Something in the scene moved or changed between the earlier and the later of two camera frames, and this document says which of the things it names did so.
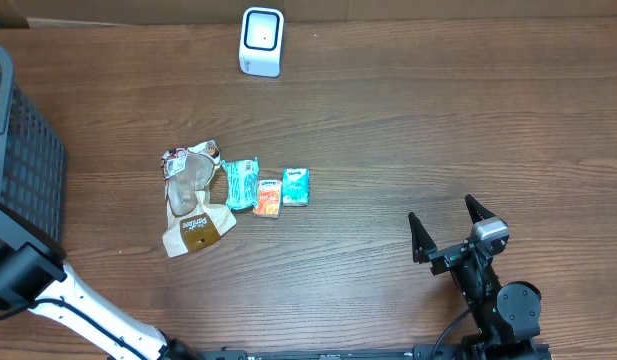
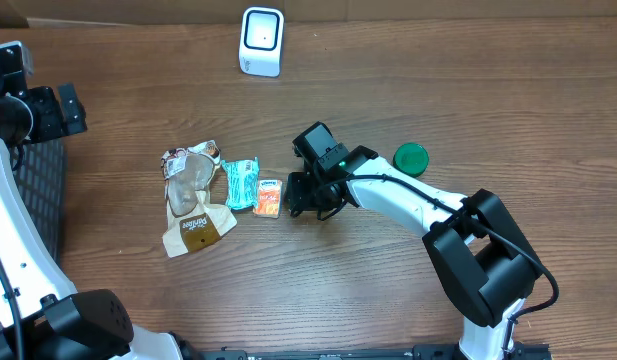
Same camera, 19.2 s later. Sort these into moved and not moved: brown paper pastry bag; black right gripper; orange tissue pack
Moved: black right gripper
Not moved: brown paper pastry bag; orange tissue pack
